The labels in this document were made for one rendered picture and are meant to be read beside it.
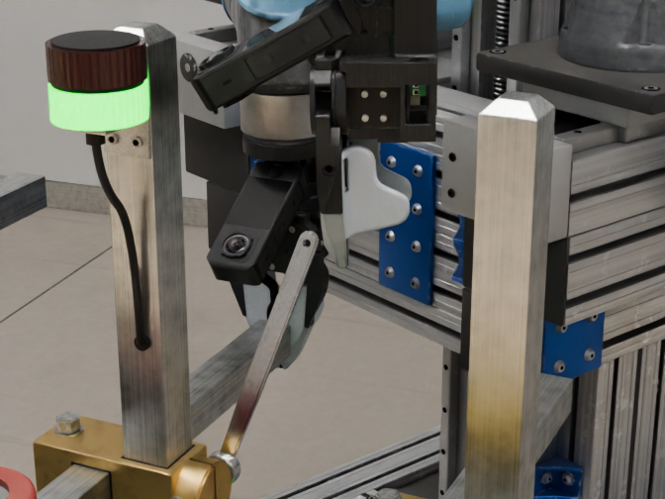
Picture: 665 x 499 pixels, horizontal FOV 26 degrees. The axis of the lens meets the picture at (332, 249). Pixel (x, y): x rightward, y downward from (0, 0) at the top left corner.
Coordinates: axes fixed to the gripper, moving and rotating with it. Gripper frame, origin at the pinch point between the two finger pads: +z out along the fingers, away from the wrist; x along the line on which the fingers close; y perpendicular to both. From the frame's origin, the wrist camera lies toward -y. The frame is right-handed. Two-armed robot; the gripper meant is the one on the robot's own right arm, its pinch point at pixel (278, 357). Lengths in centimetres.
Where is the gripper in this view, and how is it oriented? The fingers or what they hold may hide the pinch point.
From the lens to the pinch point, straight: 127.2
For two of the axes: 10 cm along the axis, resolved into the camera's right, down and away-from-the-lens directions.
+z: 0.1, 9.3, 3.7
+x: -9.1, -1.5, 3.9
